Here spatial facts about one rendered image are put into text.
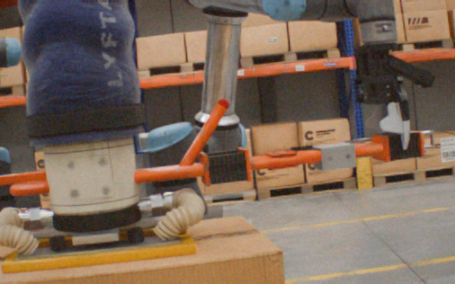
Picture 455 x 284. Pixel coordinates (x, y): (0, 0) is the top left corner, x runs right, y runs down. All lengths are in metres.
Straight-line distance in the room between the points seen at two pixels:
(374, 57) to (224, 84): 0.52
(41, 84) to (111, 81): 0.12
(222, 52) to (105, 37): 0.58
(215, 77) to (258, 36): 6.63
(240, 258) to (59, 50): 0.47
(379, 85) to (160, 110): 8.42
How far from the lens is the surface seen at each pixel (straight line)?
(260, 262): 1.14
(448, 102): 10.16
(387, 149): 1.34
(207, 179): 1.26
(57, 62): 1.20
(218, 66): 1.75
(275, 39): 8.38
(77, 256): 1.18
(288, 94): 9.68
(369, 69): 1.36
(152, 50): 8.42
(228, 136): 1.79
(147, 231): 1.36
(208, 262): 1.12
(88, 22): 1.20
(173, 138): 1.71
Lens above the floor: 1.34
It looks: 4 degrees down
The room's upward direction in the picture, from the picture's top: 6 degrees counter-clockwise
